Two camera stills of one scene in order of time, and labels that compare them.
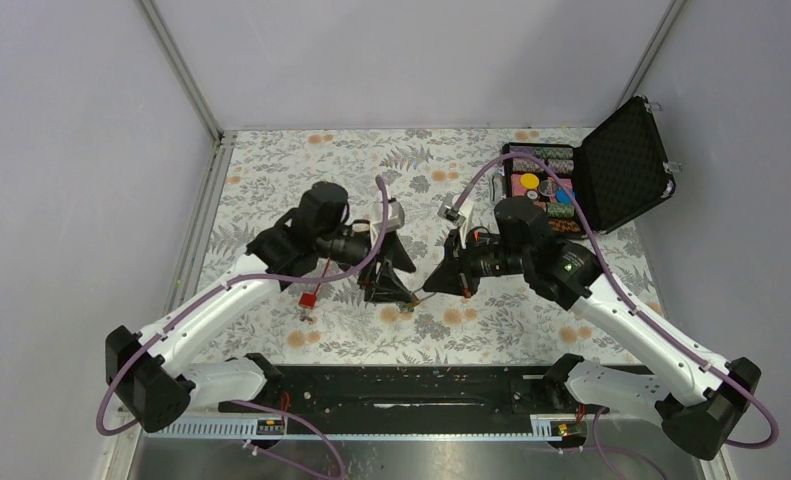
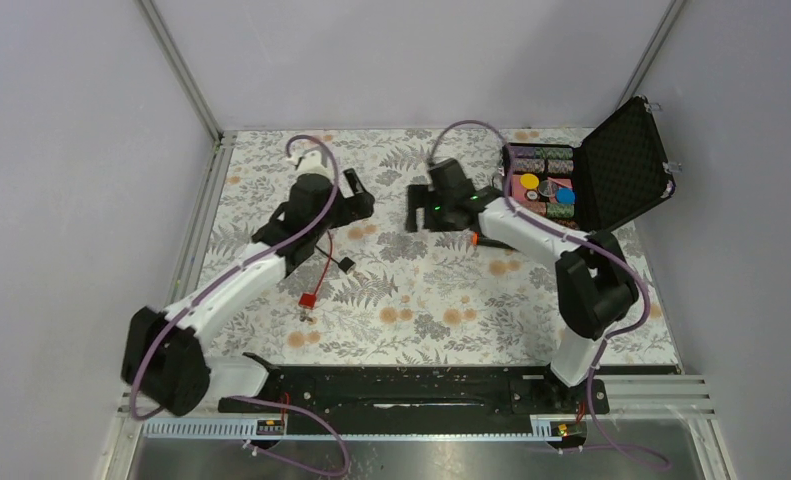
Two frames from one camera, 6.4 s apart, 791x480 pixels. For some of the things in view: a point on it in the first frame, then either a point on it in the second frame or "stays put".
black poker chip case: x=617 y=172 stays put
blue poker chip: x=562 y=197 stays put
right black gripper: x=454 y=274 -> x=419 y=197
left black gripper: x=385 y=285 -> x=356 y=207
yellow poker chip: x=529 y=180 stays put
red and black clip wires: x=307 y=300 stays put
